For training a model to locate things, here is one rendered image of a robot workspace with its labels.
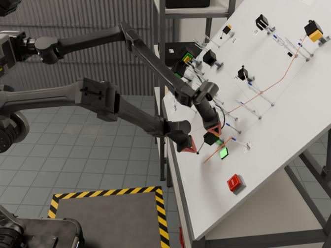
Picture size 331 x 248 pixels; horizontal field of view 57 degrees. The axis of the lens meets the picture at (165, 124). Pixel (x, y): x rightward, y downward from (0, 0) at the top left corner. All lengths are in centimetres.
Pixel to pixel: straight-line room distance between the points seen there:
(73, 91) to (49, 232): 148
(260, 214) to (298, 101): 59
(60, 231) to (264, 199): 131
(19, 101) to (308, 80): 99
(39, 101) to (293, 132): 84
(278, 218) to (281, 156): 48
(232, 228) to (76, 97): 92
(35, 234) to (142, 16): 254
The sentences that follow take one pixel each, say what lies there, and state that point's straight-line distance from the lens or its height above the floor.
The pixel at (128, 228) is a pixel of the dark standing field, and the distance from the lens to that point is 243.
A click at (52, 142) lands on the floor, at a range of 339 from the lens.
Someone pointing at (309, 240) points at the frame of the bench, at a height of 78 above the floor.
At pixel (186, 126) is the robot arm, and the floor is 124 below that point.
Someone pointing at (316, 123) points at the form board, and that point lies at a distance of 111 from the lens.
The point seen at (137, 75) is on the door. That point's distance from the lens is 394.
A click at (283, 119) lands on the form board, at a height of 132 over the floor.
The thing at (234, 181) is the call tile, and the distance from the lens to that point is 118.
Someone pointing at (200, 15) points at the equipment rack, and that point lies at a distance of 207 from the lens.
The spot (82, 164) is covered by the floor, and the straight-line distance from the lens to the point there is 302.
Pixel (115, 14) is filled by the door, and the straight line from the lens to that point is 373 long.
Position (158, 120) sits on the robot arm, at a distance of 120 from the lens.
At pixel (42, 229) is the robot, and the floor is 24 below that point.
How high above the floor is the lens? 193
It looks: 34 degrees down
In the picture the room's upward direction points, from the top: straight up
